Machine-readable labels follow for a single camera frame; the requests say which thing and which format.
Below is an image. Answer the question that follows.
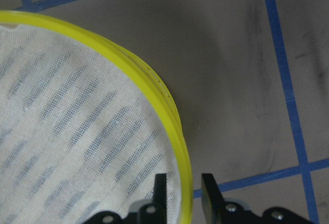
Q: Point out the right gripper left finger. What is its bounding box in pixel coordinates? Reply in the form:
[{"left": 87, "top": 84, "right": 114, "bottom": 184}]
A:
[{"left": 128, "top": 173, "right": 167, "bottom": 223}]

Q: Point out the yellow top steamer layer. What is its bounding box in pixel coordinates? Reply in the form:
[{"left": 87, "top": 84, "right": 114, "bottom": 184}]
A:
[{"left": 1, "top": 11, "right": 193, "bottom": 223}]

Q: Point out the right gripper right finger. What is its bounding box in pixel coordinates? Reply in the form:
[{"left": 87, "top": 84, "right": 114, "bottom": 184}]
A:
[{"left": 201, "top": 173, "right": 253, "bottom": 223}]

